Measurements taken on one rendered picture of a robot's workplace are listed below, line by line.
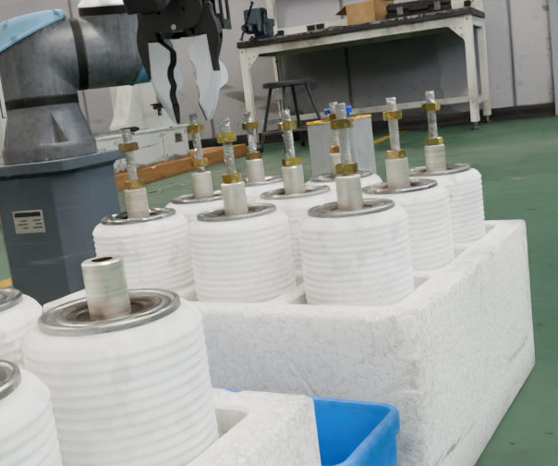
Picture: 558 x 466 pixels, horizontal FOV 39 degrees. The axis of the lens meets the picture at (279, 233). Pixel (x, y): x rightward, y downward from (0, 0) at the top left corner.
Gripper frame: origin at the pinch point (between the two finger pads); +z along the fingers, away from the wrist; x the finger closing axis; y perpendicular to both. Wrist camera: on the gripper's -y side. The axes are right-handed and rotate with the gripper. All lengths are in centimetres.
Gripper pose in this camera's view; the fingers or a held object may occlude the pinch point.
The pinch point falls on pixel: (188, 110)
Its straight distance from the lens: 90.0
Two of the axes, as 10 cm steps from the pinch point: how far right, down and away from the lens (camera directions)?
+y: 3.3, -2.0, 9.2
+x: -9.4, 0.6, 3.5
